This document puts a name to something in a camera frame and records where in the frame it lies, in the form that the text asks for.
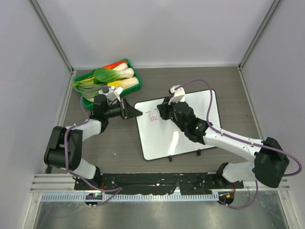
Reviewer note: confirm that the orange carrot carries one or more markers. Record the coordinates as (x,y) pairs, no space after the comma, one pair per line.
(113,65)

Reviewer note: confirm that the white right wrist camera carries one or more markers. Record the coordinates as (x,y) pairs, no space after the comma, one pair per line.
(177,94)

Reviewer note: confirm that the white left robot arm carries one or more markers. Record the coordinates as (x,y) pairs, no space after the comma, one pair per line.
(64,149)

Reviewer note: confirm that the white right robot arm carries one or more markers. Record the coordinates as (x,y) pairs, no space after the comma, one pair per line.
(264,162)

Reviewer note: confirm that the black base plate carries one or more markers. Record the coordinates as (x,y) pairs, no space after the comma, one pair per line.
(162,183)

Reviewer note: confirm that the slotted grey cable duct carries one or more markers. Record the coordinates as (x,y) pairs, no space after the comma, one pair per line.
(96,197)

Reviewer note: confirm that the green long beans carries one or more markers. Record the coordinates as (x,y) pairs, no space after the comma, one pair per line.
(90,90)

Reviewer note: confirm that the white whiteboard black frame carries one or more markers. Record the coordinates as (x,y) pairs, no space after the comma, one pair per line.
(163,138)

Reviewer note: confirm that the white bottle grey cap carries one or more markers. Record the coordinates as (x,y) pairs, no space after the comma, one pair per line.
(108,92)

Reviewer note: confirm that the white bok choy stalk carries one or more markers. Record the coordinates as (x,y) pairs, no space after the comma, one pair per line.
(121,67)

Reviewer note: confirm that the green bok choy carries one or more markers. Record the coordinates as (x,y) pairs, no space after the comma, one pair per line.
(103,75)

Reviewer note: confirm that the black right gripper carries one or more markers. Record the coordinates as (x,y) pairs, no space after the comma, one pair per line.
(164,108)

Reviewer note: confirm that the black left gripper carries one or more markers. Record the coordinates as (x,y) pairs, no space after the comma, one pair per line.
(127,111)

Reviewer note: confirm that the yellow white cabbage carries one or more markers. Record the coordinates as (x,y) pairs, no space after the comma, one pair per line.
(130,85)

